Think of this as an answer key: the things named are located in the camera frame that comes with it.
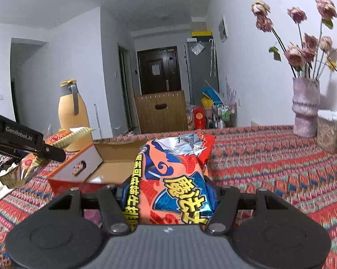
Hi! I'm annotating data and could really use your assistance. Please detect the dark side door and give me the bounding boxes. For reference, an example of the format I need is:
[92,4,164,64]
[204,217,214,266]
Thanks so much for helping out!
[118,43,134,131]

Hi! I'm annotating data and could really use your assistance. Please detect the gold-edged red snack packet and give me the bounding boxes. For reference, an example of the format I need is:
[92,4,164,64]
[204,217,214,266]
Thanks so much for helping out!
[0,127,97,189]

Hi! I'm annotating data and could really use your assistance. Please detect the wire storage cart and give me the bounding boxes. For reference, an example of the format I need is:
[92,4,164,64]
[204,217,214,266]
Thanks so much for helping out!
[210,102,237,129]

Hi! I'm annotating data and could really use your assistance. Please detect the dried pink roses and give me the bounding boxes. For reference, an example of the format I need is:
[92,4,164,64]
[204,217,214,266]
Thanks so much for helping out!
[251,0,337,80]

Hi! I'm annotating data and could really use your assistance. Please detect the orange cardboard box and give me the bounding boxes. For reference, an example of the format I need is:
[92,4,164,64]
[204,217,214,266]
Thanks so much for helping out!
[47,139,211,196]

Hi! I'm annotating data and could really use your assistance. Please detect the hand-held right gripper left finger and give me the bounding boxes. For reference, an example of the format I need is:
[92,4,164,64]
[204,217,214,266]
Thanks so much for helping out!
[49,184,132,235]

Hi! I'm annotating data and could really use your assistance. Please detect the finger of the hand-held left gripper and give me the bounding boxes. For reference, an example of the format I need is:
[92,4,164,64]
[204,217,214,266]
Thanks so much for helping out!
[31,143,67,163]

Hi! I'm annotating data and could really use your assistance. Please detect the red gift box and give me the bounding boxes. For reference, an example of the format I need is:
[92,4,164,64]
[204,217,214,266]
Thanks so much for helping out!
[193,106,207,130]

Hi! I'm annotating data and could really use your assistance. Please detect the wall poster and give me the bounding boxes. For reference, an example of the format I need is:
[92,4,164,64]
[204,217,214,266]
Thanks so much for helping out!
[218,15,230,43]

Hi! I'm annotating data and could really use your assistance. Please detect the blue plastic object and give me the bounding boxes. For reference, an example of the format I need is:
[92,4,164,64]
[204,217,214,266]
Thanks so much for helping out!
[200,87,222,104]

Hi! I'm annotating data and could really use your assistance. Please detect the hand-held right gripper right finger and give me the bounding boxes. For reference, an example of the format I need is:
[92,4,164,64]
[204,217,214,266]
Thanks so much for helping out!
[206,185,289,235]

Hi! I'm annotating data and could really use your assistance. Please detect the pink wall decoration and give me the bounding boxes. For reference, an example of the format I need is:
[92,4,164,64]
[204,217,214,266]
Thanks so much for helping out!
[226,76,240,104]

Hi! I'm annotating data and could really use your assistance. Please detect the clear plastic bag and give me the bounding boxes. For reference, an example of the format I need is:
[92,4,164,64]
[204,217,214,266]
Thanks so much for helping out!
[190,41,205,56]

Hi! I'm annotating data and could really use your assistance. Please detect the yellow box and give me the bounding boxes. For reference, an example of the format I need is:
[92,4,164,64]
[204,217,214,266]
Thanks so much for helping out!
[191,29,214,38]

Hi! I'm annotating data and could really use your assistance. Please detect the white mop handle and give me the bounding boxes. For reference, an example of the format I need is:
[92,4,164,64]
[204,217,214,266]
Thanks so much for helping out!
[94,104,101,140]

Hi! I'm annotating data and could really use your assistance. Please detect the white umbrella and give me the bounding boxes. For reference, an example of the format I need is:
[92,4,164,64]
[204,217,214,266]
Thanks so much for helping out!
[209,39,216,77]

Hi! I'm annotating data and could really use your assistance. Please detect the grey refrigerator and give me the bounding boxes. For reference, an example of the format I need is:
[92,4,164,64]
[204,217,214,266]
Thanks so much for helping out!
[184,38,220,107]

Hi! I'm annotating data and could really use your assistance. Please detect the large orange snack bag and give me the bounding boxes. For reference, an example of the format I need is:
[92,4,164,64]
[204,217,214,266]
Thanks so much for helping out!
[123,134,221,226]

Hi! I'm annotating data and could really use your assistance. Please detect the dark entrance door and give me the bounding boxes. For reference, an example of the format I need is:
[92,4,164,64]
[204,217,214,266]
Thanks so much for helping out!
[137,46,182,95]

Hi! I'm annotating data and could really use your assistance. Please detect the patterned red tablecloth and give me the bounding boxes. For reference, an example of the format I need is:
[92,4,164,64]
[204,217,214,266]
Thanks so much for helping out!
[0,125,337,269]

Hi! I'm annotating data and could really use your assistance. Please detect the pink ceramic vase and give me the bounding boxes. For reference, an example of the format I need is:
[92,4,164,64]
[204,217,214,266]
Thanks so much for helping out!
[292,77,320,138]

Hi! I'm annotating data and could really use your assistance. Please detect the orange thermos jug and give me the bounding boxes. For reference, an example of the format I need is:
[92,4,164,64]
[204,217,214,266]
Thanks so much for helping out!
[58,79,94,152]

